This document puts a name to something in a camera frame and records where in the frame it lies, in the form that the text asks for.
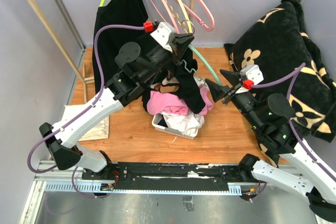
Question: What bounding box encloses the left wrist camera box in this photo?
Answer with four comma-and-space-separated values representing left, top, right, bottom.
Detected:
143, 22, 177, 52

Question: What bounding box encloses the folded cream cloth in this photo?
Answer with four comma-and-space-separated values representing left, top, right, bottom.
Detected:
64, 104, 110, 141

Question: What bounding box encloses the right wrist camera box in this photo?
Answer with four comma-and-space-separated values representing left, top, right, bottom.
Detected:
237, 65, 264, 94

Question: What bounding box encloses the white t shirt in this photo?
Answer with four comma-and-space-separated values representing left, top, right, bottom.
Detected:
160, 77, 213, 137

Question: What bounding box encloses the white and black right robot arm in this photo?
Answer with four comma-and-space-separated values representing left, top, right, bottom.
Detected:
205, 65, 335, 222

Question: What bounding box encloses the mint green hanger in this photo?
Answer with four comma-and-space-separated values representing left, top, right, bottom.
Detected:
178, 19, 224, 87

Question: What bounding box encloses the black floral plush blanket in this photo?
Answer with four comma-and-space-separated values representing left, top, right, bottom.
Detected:
224, 0, 336, 168

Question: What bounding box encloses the black t shirt far left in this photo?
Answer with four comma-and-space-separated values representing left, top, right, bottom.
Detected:
94, 0, 157, 81

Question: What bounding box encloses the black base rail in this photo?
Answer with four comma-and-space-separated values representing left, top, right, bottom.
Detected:
82, 162, 258, 191

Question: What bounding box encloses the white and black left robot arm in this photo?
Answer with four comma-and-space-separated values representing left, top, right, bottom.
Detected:
39, 31, 194, 180

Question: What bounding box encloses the black t shirt with print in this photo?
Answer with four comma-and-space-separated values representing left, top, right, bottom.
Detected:
142, 48, 200, 102

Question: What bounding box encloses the navy blue t shirt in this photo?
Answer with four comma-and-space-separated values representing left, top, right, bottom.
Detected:
157, 118, 167, 127

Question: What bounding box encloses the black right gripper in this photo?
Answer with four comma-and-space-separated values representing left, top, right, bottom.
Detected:
204, 68, 264, 129

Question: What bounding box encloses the yellow hanger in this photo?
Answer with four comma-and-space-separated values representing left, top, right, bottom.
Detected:
152, 0, 195, 35

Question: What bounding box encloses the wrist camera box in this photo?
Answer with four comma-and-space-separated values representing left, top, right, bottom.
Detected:
237, 65, 264, 94
143, 22, 177, 52

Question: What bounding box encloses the pink t shirt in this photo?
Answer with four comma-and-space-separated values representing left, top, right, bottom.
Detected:
142, 87, 214, 115

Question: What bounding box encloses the white perforated plastic basket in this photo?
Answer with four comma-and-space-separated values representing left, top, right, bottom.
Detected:
152, 112, 205, 139

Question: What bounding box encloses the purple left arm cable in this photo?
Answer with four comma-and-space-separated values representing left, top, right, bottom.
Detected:
27, 24, 146, 199

